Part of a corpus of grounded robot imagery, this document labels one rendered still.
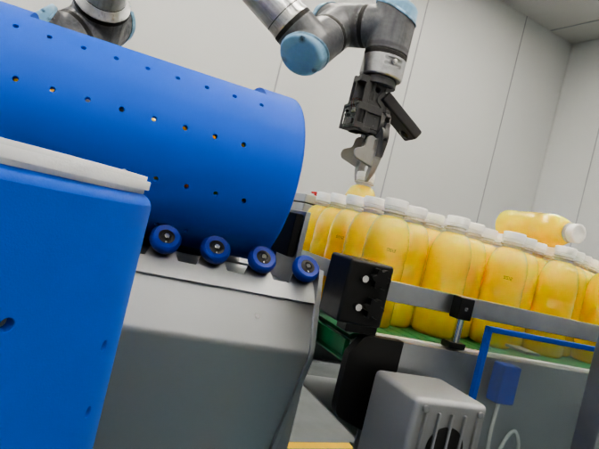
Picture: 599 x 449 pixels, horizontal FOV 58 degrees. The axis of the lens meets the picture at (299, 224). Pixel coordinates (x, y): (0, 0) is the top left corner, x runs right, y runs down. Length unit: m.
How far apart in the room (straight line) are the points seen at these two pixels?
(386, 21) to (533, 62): 4.69
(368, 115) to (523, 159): 4.64
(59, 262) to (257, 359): 0.57
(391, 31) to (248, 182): 0.52
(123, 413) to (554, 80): 5.58
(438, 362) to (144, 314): 0.44
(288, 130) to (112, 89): 0.25
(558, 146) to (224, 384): 5.28
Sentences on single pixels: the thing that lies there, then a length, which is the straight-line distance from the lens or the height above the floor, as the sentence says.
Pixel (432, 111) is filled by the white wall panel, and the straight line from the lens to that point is 4.88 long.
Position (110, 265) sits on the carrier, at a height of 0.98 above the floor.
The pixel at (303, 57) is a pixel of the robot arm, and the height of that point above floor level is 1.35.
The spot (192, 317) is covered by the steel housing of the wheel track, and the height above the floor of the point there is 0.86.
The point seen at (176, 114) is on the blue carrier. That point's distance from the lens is 0.78.
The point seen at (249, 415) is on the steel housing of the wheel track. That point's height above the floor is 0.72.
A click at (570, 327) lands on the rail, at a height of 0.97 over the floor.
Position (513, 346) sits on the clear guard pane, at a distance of 0.89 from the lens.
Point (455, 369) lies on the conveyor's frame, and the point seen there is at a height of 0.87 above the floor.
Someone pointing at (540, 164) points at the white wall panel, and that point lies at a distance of 5.92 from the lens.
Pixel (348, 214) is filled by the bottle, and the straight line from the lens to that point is 1.00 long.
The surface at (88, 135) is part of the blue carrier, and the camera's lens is 0.76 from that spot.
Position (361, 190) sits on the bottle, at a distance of 1.13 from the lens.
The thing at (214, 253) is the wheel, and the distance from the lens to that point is 0.81.
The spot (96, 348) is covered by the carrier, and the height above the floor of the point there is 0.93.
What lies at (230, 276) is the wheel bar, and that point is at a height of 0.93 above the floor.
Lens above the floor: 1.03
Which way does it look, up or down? level
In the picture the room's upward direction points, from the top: 14 degrees clockwise
